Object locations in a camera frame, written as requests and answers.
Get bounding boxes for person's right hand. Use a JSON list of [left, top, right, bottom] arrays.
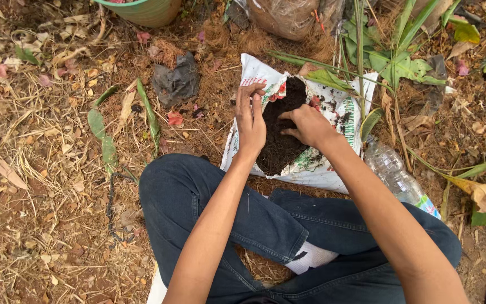
[[278, 104, 340, 149]]

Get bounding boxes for person's left hand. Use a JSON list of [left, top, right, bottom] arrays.
[[235, 82, 267, 158]]

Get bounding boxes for dark potting soil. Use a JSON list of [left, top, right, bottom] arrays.
[[255, 76, 311, 177]]

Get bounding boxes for white printed soil bag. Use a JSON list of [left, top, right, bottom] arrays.
[[220, 53, 379, 194]]

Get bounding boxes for dark grey plastic scrap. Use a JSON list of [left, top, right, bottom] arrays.
[[152, 51, 201, 109]]

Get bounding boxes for clear plastic bottle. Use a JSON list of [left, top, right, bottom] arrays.
[[364, 137, 441, 220]]

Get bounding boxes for narrow green fallen leaf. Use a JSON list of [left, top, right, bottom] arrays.
[[136, 78, 162, 153]]

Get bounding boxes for person's blue jeans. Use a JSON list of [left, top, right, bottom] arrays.
[[138, 153, 463, 304]]

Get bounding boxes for green leafy plant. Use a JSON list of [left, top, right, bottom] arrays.
[[266, 0, 452, 127]]

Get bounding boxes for clear bag of coco fibre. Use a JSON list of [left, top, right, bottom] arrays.
[[246, 0, 322, 42]]

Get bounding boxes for person's white sock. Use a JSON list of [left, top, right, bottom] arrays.
[[284, 241, 340, 275]]

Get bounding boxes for long green fallen leaf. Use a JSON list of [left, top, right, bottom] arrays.
[[87, 84, 120, 170]]

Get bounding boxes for green woven basket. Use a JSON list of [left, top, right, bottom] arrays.
[[93, 0, 183, 28]]

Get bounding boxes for white sheet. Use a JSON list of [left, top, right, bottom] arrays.
[[146, 262, 168, 304]]

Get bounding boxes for dry yellow leaf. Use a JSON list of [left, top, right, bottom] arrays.
[[440, 174, 486, 214]]

